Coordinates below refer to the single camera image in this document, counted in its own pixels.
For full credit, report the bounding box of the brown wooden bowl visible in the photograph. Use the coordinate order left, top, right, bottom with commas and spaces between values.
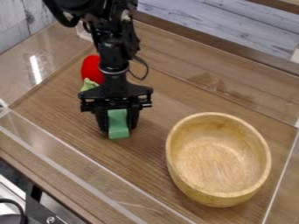
166, 112, 273, 207

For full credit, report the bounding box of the clear acrylic corner bracket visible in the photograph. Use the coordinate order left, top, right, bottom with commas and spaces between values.
77, 22, 93, 41

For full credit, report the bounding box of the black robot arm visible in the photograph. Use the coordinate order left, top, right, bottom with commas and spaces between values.
43, 0, 154, 139

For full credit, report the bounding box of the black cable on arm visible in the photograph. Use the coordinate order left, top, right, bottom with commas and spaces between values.
127, 55, 150, 81

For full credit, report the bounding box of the green rectangular block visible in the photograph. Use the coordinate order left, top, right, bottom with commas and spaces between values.
107, 109, 130, 139

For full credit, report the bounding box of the black cable lower left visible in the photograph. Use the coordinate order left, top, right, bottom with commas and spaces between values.
0, 197, 29, 224

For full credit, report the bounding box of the black table clamp bracket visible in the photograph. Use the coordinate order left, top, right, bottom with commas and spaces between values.
26, 185, 67, 224

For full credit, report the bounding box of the red plush strawberry toy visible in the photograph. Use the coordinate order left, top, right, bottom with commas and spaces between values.
81, 55, 105, 91

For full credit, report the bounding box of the clear acrylic tray wall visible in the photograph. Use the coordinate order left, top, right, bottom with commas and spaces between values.
0, 102, 195, 224

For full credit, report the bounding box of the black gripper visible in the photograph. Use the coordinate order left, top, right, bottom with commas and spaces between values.
79, 69, 154, 135

